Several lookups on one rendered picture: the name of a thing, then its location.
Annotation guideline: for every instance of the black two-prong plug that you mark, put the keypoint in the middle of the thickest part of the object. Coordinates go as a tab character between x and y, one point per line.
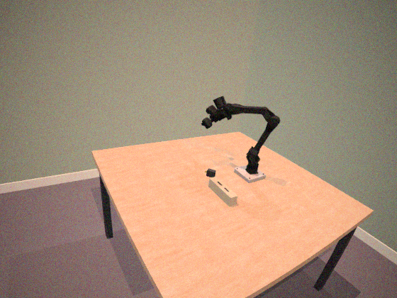
210	173

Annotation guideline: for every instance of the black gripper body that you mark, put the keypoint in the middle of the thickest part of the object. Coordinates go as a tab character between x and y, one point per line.
208	122

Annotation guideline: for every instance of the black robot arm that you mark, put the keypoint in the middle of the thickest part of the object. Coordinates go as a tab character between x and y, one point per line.
228	109

